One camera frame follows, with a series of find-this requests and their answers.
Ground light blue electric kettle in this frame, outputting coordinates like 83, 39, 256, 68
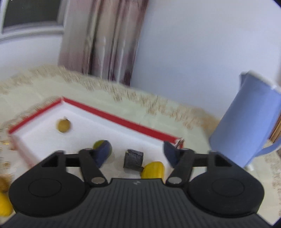
209, 71, 280, 167

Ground small yellow fruit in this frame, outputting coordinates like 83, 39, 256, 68
0, 192, 13, 217

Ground cream embroidered tablecloth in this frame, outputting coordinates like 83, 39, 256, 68
1, 66, 270, 227

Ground brown longan fruit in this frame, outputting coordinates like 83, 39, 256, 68
0, 175, 12, 192
57, 118, 71, 133

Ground green round fruit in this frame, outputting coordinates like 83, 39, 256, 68
93, 140, 112, 157

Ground white framed window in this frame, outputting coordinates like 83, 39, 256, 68
1, 1, 69, 42

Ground red shallow tray box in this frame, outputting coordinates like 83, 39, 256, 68
8, 97, 179, 179

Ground yellow ridged fruit piece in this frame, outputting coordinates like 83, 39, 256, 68
141, 162, 165, 179

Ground pink floral curtain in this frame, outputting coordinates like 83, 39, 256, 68
58, 1, 149, 85

